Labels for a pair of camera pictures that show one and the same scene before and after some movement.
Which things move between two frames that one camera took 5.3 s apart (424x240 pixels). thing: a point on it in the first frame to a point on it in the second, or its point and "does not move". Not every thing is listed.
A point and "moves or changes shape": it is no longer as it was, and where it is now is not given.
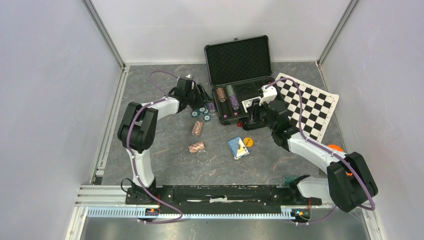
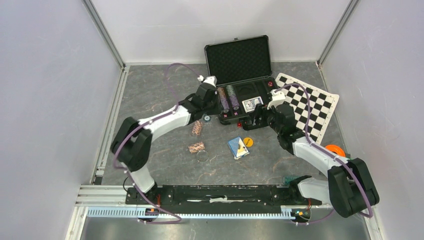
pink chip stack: [196, 147] does not move
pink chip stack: [197, 127] does not move
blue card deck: [238, 148] does not move
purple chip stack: [211, 106] moves or changes shape
